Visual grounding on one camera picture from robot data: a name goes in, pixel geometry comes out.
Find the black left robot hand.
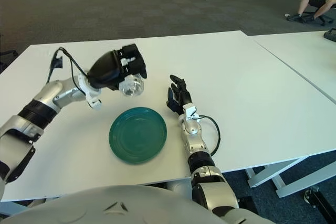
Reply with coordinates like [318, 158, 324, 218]
[86, 42, 148, 92]

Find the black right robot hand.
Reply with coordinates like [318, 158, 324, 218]
[165, 74, 193, 116]

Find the clear glass cup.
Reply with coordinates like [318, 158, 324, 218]
[118, 73, 145, 97]

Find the green ceramic plate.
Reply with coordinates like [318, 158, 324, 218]
[109, 106, 168, 166]

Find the black office chair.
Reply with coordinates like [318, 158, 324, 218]
[0, 34, 19, 74]

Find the grey robot torso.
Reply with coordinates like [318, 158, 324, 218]
[0, 185, 276, 224]

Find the black device on table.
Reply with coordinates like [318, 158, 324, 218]
[323, 27, 336, 40]

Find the black chair under person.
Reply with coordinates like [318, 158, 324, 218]
[299, 0, 336, 27]

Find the black wheeled stand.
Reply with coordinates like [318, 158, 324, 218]
[304, 186, 336, 223]

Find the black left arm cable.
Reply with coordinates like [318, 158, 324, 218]
[46, 47, 92, 96]

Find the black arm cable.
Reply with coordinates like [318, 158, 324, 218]
[196, 115, 221, 156]
[46, 47, 92, 96]

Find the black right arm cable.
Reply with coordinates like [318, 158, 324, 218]
[196, 115, 221, 156]

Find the white metal table frame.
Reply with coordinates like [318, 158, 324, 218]
[245, 155, 336, 199]

